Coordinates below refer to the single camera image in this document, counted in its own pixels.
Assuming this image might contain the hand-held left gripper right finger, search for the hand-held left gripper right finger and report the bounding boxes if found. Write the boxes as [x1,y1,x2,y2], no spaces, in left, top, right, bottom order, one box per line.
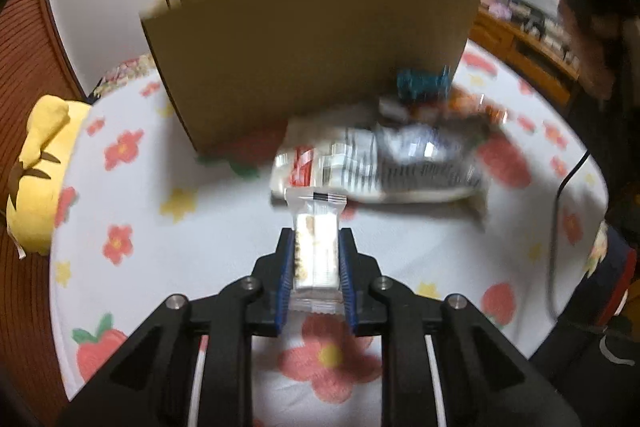
[337,227,583,427]

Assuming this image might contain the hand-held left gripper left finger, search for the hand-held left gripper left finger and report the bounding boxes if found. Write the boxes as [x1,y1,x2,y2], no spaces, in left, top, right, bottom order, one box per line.
[57,227,296,427]

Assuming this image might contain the clear-wrapped cereal bar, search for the clear-wrapped cereal bar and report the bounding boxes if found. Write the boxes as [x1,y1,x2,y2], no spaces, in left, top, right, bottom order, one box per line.
[284,187,348,314]

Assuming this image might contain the brown cardboard box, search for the brown cardboard box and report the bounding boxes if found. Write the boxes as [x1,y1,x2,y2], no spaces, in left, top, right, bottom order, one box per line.
[139,0,482,158]

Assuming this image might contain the wooden shelf with items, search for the wooden shelf with items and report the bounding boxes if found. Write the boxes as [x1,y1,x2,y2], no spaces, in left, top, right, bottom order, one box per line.
[440,0,581,58]

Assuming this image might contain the wooden cabinet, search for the wooden cabinet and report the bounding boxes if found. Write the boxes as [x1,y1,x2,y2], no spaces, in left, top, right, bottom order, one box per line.
[470,7,583,108]

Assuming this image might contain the white pouch with red label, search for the white pouch with red label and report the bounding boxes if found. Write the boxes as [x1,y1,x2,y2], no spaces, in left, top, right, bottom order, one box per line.
[270,127,488,228]

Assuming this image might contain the teal wrapped candy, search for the teal wrapped candy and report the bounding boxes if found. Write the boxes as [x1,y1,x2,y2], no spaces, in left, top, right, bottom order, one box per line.
[396,66,453,100]

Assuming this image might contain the orange snack packet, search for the orange snack packet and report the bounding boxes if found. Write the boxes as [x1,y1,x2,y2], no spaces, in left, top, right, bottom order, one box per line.
[447,89,511,125]

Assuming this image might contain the yellow plush toy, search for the yellow plush toy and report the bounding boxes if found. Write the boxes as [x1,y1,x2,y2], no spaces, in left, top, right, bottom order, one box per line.
[6,94,93,260]

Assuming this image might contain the colourful floral bedsheet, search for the colourful floral bedsheet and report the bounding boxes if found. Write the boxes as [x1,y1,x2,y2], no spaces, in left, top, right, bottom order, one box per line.
[89,54,157,100]

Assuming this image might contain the brown slatted wardrobe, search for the brown slatted wardrobe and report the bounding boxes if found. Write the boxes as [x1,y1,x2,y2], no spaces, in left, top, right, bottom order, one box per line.
[0,0,91,408]

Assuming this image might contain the black cable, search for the black cable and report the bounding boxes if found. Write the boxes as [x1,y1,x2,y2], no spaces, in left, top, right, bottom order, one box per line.
[547,149,591,318]

